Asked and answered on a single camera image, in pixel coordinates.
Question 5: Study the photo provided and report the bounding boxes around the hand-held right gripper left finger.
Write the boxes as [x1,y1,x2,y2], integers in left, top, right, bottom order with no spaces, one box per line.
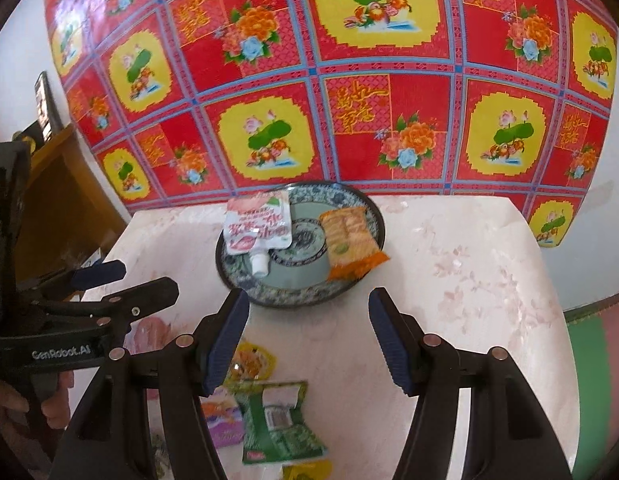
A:
[50,287,251,480]

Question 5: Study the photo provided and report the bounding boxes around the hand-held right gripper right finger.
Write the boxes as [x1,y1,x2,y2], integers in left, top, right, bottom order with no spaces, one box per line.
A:
[368,287,573,480]

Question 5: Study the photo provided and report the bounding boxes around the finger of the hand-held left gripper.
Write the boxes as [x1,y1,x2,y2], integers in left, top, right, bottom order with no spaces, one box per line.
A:
[20,259,127,304]
[32,276,180,347]

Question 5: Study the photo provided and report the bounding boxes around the yellow round jelly cup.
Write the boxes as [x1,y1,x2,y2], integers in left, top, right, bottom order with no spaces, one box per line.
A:
[230,342,279,386]

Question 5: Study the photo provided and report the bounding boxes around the blue patterned ceramic plate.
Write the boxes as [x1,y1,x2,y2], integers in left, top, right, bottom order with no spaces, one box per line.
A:
[214,181,387,309]

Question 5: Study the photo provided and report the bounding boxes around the yellow candy packet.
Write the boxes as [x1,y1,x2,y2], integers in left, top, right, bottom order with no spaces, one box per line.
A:
[282,460,333,480]

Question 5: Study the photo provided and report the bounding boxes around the person's left hand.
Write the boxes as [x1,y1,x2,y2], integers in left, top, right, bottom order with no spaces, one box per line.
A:
[0,372,76,461]

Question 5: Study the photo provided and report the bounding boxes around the purple jelly cup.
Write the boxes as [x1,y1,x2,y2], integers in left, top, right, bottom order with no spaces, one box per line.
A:
[200,387,248,451]

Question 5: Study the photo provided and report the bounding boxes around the wooden cabinet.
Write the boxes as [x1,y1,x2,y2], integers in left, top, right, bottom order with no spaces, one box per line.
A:
[14,125,135,291]

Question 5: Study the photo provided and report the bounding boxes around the orange cracker packet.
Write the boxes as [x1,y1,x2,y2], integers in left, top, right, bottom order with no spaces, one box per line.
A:
[318,206,390,282]

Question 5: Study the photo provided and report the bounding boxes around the white pink spout pouch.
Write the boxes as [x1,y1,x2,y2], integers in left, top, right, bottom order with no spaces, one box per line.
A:
[224,190,293,276]

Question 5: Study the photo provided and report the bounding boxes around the black flat device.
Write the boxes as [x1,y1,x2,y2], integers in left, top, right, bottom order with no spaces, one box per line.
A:
[34,71,54,141]

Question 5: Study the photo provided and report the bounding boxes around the green pink cloth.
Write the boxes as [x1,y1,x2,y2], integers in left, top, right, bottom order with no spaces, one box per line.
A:
[564,295,619,480]

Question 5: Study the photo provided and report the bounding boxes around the red yellow floral printed cloth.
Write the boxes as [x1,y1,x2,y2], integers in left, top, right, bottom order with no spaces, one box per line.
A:
[42,0,617,249]

